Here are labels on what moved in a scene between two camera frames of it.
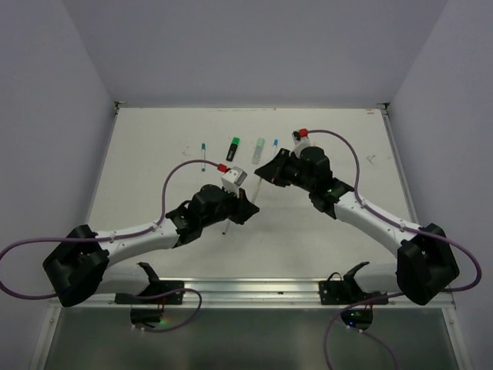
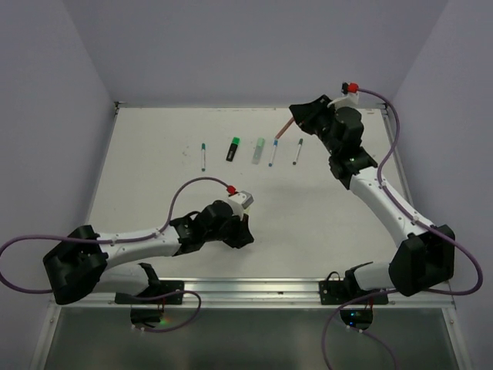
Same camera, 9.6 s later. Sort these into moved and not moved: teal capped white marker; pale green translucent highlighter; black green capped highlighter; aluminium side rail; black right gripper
Moved: black right gripper
Not moved: pale green translucent highlighter; teal capped white marker; black green capped highlighter; aluminium side rail
